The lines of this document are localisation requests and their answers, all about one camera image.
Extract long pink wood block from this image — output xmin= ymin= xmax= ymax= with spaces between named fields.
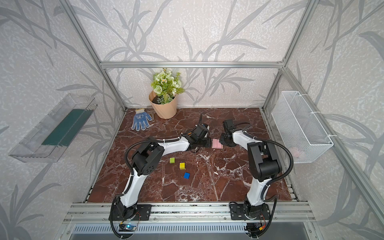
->
xmin=212 ymin=139 xmax=219 ymax=149

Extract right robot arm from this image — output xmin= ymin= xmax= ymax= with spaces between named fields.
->
xmin=220 ymin=120 xmax=294 ymax=221

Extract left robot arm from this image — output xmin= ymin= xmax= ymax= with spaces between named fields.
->
xmin=109 ymin=124 xmax=212 ymax=222

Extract beige flower pot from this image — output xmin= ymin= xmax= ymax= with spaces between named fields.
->
xmin=149 ymin=91 xmax=178 ymax=119

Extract green white artificial flowers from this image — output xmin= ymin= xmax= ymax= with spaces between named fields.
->
xmin=151 ymin=69 xmax=185 ymax=105

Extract blue work glove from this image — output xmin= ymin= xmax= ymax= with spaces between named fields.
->
xmin=132 ymin=109 xmax=153 ymax=132

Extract pink object in basket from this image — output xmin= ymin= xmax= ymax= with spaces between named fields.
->
xmin=289 ymin=147 xmax=304 ymax=159

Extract left circuit board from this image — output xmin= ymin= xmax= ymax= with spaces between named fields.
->
xmin=119 ymin=223 xmax=138 ymax=232

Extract white wire mesh basket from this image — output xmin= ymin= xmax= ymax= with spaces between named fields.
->
xmin=272 ymin=91 xmax=334 ymax=164

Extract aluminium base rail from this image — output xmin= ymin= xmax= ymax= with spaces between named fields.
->
xmin=63 ymin=202 xmax=316 ymax=224

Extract clear plastic wall shelf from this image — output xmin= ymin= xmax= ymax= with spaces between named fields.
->
xmin=9 ymin=94 xmax=98 ymax=163

